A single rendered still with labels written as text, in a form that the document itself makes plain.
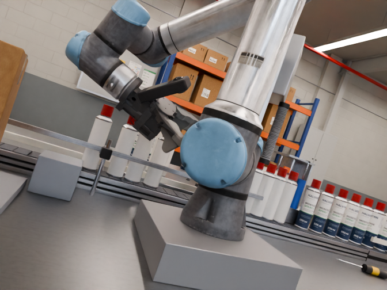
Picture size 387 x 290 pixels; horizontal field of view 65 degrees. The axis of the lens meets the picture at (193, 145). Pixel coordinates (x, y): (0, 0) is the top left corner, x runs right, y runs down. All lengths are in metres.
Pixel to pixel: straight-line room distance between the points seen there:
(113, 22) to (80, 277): 0.49
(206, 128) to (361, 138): 7.44
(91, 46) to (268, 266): 0.57
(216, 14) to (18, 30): 5.04
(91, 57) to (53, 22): 4.92
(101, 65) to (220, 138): 0.33
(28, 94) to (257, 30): 5.11
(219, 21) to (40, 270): 0.60
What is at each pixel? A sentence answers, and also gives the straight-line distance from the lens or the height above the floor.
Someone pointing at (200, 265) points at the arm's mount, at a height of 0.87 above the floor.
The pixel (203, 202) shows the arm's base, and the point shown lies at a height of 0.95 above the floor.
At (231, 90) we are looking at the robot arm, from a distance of 0.54.
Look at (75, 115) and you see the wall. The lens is 5.44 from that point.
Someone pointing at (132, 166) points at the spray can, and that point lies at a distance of 0.98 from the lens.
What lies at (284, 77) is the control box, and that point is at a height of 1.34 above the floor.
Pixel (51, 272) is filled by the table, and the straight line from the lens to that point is 0.50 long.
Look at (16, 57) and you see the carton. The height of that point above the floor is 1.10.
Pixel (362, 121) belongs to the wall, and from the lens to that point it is 7.85.
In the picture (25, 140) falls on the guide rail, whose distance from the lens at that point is 1.03.
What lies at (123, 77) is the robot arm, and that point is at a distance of 0.69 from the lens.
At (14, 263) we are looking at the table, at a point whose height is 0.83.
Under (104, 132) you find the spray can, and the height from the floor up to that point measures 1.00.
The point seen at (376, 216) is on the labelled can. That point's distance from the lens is 1.57.
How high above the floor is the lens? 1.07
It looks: 1 degrees down
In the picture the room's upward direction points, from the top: 19 degrees clockwise
